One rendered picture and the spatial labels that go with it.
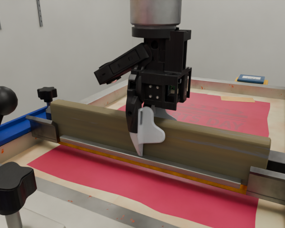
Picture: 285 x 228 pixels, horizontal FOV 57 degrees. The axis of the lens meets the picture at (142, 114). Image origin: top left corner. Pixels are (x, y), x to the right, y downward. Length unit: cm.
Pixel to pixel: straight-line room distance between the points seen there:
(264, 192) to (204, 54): 385
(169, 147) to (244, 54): 372
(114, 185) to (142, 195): 6
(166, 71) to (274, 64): 376
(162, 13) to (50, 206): 27
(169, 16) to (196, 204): 28
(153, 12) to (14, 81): 251
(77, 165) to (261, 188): 32
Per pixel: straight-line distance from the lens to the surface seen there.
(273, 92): 98
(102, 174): 49
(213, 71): 423
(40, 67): 302
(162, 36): 38
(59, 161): 55
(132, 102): 40
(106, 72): 45
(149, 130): 42
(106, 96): 82
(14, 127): 62
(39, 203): 32
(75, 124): 53
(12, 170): 22
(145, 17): 38
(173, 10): 39
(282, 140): 69
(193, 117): 74
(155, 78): 39
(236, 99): 93
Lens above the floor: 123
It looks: 22 degrees down
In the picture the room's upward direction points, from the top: straight up
